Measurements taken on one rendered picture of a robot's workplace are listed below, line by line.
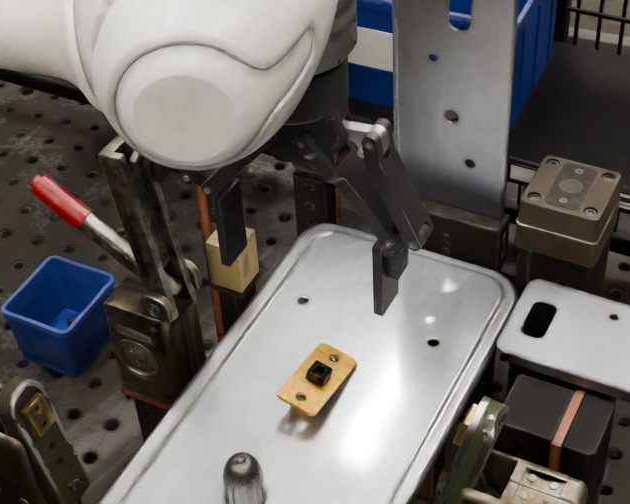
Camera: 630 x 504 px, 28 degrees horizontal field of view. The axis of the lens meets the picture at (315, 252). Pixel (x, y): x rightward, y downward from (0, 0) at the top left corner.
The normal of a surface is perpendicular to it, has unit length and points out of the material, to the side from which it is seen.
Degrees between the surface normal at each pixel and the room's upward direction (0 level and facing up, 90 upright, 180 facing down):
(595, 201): 0
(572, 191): 0
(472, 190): 90
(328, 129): 90
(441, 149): 90
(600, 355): 0
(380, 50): 90
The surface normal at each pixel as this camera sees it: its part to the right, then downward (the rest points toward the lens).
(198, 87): -0.04, 0.72
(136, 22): -0.51, -0.35
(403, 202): 0.78, -0.07
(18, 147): -0.05, -0.73
